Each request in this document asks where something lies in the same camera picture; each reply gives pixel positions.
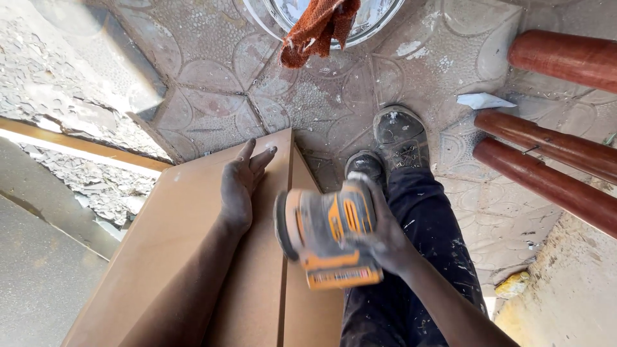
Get person's right hand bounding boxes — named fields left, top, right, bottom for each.
left=348, top=172, right=419, bottom=276

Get person's left hand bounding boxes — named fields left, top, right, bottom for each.
left=220, top=138, right=278, bottom=234

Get orange and grey orbital sander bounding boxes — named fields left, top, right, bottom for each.
left=273, top=179, right=384, bottom=291

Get brown fibreboard panel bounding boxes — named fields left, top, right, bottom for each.
left=61, top=128, right=346, bottom=347

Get dark paint-spattered trousers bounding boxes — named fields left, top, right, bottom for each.
left=340, top=167, right=488, bottom=347

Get black dusty work shoe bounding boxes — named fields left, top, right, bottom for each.
left=373, top=105, right=431, bottom=170
left=344, top=150, right=387, bottom=190

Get yellow crumpled wrapper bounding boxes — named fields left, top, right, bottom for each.
left=495, top=271, right=531, bottom=299

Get crumpled white paper scrap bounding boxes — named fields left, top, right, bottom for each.
left=456, top=93, right=517, bottom=111

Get orange-brown rag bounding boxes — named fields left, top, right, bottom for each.
left=279, top=0, right=362, bottom=69

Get grey board with wooden edge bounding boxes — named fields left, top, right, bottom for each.
left=0, top=117, right=173, bottom=347

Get red-brown wooden post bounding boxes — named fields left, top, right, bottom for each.
left=474, top=110, right=617, bottom=186
left=507, top=29, right=617, bottom=94
left=472, top=138, right=617, bottom=240

